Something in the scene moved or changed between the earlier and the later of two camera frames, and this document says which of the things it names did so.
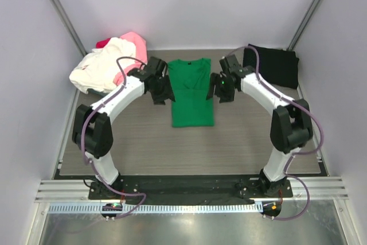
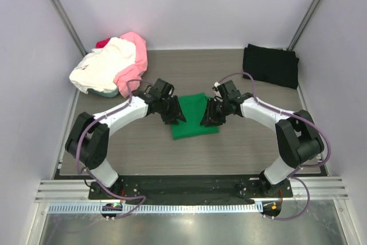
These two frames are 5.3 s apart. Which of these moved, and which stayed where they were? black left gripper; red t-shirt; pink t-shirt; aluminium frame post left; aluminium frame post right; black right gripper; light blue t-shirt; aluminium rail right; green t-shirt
Moved: black right gripper; green t-shirt; black left gripper
Stayed: aluminium frame post right; red t-shirt; aluminium rail right; light blue t-shirt; pink t-shirt; aluminium frame post left
